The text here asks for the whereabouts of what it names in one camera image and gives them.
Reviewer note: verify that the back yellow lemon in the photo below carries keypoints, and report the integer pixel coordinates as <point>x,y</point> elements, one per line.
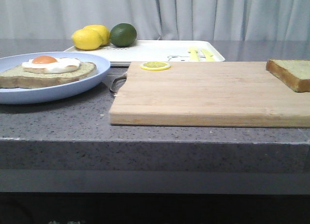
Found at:
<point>102,30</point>

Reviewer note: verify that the green lime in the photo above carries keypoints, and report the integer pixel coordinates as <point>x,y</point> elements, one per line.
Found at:
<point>123,35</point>

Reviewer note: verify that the fried egg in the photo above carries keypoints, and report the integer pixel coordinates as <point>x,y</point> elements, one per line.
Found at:
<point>51,65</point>

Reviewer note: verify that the yellow plastic knife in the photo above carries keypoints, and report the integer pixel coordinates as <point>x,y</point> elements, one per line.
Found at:
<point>209,56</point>

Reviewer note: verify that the yellow lemon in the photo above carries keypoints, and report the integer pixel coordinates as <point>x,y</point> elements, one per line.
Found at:
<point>86,39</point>
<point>102,30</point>

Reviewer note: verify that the grey curtain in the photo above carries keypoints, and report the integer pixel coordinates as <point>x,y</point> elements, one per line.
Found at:
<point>235,20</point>

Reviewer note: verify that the lemon slice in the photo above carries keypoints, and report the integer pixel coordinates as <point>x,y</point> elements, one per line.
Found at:
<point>155,66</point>

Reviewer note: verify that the light blue round plate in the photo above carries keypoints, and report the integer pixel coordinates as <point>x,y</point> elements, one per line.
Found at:
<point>18,96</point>

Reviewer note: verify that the bread slice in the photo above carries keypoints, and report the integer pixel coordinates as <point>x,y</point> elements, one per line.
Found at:
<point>293,73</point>
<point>18,78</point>

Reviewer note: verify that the yellow plastic fork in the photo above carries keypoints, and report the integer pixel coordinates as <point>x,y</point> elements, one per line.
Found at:
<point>193,54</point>

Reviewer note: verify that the front yellow lemon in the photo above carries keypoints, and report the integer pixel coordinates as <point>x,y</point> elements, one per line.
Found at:
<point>86,39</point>

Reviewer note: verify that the wooden cutting board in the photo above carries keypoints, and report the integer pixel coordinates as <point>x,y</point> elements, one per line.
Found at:
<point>221,94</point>

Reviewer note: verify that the metal cutting board handle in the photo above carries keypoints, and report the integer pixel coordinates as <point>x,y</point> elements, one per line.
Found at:
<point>117,84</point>

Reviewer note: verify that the white bear tray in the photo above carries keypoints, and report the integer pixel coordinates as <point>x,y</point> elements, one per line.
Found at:
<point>153,50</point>

